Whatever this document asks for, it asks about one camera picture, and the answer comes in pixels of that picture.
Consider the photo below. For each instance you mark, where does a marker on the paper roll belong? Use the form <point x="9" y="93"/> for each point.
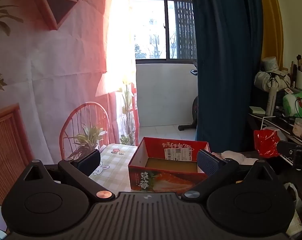
<point x="270" y="63"/>

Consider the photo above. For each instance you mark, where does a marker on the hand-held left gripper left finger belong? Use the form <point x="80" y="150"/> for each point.
<point x="87" y="161"/>

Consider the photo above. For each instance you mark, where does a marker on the red plastic bag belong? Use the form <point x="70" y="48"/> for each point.
<point x="265" y="142"/>

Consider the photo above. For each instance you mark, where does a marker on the green plush toy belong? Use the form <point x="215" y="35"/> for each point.
<point x="291" y="102"/>

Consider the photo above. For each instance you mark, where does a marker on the black exercise bike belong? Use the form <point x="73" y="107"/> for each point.
<point x="194" y="107"/>

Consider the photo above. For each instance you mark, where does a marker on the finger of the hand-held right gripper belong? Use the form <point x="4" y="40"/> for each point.
<point x="287" y="148"/>

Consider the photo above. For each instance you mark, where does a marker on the yellow curtain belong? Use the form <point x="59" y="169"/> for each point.
<point x="271" y="30"/>

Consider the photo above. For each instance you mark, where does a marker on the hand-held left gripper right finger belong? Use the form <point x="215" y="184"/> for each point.
<point x="208" y="161"/>

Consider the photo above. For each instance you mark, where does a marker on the blue curtain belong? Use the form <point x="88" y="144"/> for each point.
<point x="226" y="67"/>

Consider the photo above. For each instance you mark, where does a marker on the green note pad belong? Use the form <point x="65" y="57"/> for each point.
<point x="257" y="110"/>

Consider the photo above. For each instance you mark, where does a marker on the crumpled white plastic bag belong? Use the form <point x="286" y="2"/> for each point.
<point x="293" y="195"/>

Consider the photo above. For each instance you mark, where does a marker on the checked bunny tablecloth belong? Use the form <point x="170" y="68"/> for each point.
<point x="115" y="165"/>

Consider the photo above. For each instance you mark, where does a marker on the red cardboard box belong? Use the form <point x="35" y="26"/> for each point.
<point x="166" y="180"/>

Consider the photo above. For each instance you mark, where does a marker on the window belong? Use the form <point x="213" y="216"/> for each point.
<point x="171" y="30"/>

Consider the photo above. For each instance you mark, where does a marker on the clear plastic jar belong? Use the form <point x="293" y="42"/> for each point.
<point x="301" y="127"/>

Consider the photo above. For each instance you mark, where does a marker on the beige bag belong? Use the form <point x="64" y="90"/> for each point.
<point x="266" y="81"/>

